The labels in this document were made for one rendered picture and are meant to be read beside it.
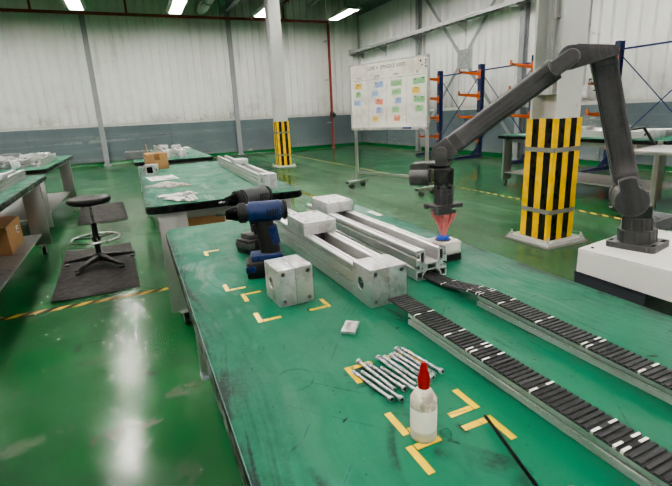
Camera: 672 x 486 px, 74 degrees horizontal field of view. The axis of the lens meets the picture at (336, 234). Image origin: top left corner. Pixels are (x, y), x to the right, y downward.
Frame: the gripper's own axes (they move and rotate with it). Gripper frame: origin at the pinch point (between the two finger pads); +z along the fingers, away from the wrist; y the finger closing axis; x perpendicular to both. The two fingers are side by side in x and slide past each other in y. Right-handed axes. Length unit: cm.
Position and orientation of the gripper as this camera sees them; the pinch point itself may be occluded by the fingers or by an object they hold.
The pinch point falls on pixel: (443, 232)
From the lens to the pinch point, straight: 140.5
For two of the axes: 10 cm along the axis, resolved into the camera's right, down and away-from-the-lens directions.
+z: 0.5, 9.7, 2.6
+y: -9.1, 1.5, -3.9
